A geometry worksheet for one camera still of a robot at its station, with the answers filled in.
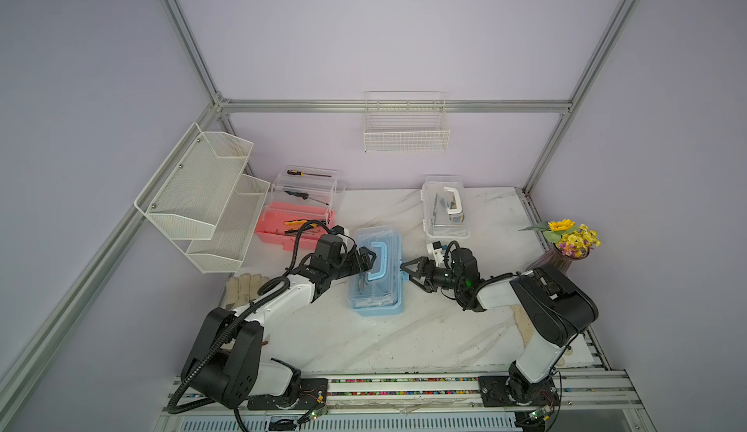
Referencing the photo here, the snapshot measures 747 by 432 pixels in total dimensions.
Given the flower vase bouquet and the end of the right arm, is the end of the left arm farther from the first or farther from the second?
the flower vase bouquet

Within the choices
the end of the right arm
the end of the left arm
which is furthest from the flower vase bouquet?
the end of the left arm

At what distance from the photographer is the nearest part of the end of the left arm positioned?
2.13 feet
